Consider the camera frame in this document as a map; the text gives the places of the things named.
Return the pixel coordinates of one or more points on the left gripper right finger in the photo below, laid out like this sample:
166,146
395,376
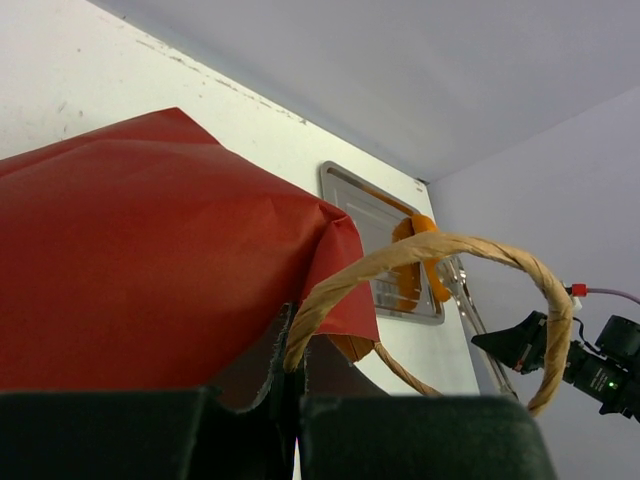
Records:
411,437

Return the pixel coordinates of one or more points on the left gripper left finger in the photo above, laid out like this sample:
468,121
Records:
169,434

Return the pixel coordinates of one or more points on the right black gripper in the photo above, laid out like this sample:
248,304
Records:
607,372

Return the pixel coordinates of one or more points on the metal tongs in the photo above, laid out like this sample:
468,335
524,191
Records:
453,276

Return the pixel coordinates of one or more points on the oval fake bread loaf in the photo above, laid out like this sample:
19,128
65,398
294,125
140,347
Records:
432,260

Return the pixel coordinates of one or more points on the red paper bag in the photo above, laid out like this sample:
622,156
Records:
146,255

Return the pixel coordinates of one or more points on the metal tray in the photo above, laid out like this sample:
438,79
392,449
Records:
381,219

